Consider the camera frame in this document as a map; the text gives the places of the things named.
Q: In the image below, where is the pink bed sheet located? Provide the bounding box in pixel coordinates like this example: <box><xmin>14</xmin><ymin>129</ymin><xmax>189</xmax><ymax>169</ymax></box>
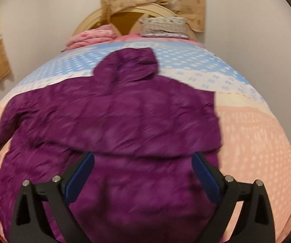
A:
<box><xmin>114</xmin><ymin>33</ymin><xmax>204</xmax><ymax>45</ymax></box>

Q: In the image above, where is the pink folded blanket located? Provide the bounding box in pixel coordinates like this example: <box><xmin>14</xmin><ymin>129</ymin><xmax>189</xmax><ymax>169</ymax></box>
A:
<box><xmin>66</xmin><ymin>24</ymin><xmax>122</xmax><ymax>51</ymax></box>

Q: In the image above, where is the grey patterned pillow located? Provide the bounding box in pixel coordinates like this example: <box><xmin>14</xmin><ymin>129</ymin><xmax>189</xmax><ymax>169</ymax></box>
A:
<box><xmin>138</xmin><ymin>17</ymin><xmax>189</xmax><ymax>38</ymax></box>

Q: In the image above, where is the cream wooden headboard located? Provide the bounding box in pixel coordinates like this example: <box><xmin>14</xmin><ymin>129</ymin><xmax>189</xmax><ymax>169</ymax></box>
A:
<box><xmin>72</xmin><ymin>2</ymin><xmax>196</xmax><ymax>39</ymax></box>

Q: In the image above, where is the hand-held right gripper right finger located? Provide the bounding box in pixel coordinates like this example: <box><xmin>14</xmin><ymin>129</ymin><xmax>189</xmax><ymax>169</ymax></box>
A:
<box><xmin>191</xmin><ymin>152</ymin><xmax>276</xmax><ymax>243</ymax></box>

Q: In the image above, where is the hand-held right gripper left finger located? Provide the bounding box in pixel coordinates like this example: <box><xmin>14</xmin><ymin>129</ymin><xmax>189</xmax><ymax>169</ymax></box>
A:
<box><xmin>9</xmin><ymin>152</ymin><xmax>95</xmax><ymax>243</ymax></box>

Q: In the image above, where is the purple hooded jacket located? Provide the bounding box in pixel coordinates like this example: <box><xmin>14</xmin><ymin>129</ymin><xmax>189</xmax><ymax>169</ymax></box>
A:
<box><xmin>0</xmin><ymin>48</ymin><xmax>223</xmax><ymax>243</ymax></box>

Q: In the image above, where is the pastel dotted bedspread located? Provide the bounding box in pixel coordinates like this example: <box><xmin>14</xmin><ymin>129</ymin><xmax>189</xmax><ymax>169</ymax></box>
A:
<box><xmin>0</xmin><ymin>39</ymin><xmax>291</xmax><ymax>243</ymax></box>

